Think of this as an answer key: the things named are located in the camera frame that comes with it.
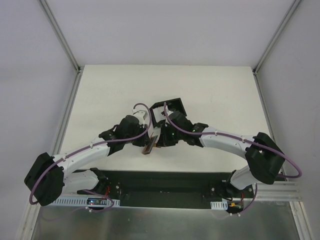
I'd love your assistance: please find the brown leather card holder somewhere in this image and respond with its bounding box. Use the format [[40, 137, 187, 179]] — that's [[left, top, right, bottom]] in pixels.
[[142, 135, 159, 155]]

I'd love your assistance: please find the black plastic card box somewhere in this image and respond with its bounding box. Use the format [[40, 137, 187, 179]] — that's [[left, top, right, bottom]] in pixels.
[[149, 97, 187, 128]]

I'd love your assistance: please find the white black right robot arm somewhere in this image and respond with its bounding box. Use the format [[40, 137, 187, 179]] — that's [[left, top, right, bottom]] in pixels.
[[151, 111, 285, 198]]

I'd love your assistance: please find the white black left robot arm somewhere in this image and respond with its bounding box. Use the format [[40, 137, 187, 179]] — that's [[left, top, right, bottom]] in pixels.
[[24, 113, 152, 206]]

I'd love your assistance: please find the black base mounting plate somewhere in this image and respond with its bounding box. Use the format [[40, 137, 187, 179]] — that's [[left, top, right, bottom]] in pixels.
[[99, 169, 253, 208]]

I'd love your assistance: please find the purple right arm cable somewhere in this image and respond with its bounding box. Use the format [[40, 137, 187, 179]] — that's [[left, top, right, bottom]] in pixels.
[[162, 101, 303, 217]]

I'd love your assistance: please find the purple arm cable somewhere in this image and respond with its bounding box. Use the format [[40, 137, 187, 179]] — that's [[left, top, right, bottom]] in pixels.
[[29, 102, 153, 205], [162, 101, 303, 217]]

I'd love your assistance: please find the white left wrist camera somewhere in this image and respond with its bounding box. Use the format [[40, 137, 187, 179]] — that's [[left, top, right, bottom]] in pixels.
[[132, 108, 148, 125]]

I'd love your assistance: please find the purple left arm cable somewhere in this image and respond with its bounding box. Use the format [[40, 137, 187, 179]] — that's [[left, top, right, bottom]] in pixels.
[[29, 102, 153, 205]]

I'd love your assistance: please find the white right cable duct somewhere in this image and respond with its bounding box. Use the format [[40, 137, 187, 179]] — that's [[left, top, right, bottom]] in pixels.
[[210, 199, 244, 211]]

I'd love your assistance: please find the white cable duct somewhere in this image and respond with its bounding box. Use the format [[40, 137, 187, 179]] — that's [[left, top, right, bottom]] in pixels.
[[210, 199, 244, 211], [49, 196, 120, 208]]

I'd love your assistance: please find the white left cable duct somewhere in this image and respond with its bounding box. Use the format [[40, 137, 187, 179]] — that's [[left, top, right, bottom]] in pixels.
[[49, 196, 120, 208]]

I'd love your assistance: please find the left rear aluminium post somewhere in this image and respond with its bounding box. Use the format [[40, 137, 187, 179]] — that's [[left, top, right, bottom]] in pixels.
[[37, 0, 82, 73]]

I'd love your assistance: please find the aluminium post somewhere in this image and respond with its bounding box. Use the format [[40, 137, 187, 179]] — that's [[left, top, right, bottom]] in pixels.
[[37, 0, 82, 73], [252, 0, 303, 76]]

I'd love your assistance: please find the right aluminium side rail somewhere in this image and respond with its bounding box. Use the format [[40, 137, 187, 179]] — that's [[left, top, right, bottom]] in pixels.
[[252, 69, 311, 240]]

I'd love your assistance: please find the right rear aluminium post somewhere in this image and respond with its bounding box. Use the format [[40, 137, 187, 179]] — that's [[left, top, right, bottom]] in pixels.
[[252, 0, 303, 76]]

